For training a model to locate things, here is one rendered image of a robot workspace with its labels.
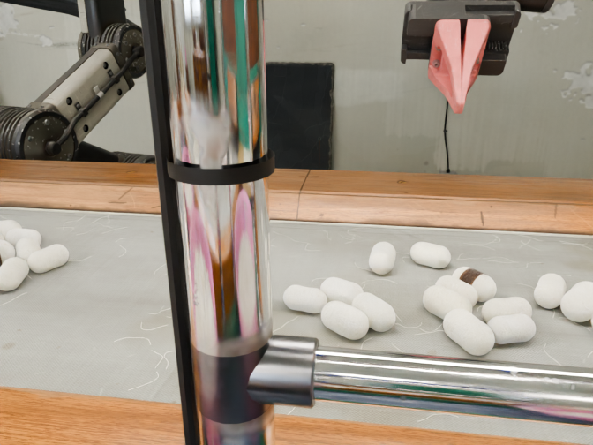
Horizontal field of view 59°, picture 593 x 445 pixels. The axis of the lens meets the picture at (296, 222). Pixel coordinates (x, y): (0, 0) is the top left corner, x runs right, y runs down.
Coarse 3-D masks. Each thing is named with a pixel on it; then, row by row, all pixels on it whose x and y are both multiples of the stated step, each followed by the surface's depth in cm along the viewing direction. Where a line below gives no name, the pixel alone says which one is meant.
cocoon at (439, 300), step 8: (432, 288) 36; (440, 288) 36; (424, 296) 36; (432, 296) 36; (440, 296) 35; (448, 296) 35; (456, 296) 35; (464, 296) 35; (424, 304) 36; (432, 304) 36; (440, 304) 35; (448, 304) 35; (456, 304) 35; (464, 304) 35; (432, 312) 36; (440, 312) 35; (448, 312) 35
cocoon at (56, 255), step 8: (48, 248) 43; (56, 248) 43; (64, 248) 44; (32, 256) 42; (40, 256) 42; (48, 256) 43; (56, 256) 43; (64, 256) 44; (32, 264) 42; (40, 264) 42; (48, 264) 42; (56, 264) 43; (40, 272) 42
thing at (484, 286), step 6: (456, 270) 39; (462, 270) 39; (456, 276) 39; (480, 276) 38; (486, 276) 38; (474, 282) 38; (480, 282) 37; (486, 282) 37; (492, 282) 38; (474, 288) 38; (480, 288) 37; (486, 288) 37; (492, 288) 37; (480, 294) 37; (486, 294) 37; (492, 294) 37; (480, 300) 38; (486, 300) 38
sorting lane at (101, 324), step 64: (128, 256) 46; (320, 256) 46; (512, 256) 46; (576, 256) 46; (0, 320) 36; (64, 320) 36; (128, 320) 36; (320, 320) 36; (0, 384) 30; (64, 384) 30; (128, 384) 30
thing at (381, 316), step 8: (360, 296) 35; (368, 296) 35; (352, 304) 36; (360, 304) 35; (368, 304) 35; (376, 304) 34; (384, 304) 34; (368, 312) 34; (376, 312) 34; (384, 312) 34; (392, 312) 34; (376, 320) 34; (384, 320) 34; (392, 320) 34; (376, 328) 34; (384, 328) 34
